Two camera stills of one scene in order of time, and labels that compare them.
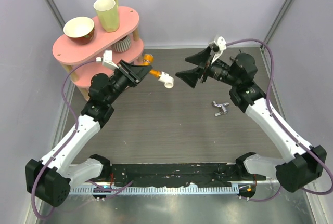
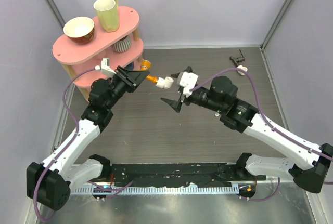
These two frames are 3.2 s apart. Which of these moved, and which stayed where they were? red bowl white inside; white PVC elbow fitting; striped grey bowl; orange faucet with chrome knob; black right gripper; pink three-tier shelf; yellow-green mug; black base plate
Moved: black right gripper; orange faucet with chrome knob; white PVC elbow fitting
Stayed: black base plate; pink three-tier shelf; striped grey bowl; yellow-green mug; red bowl white inside
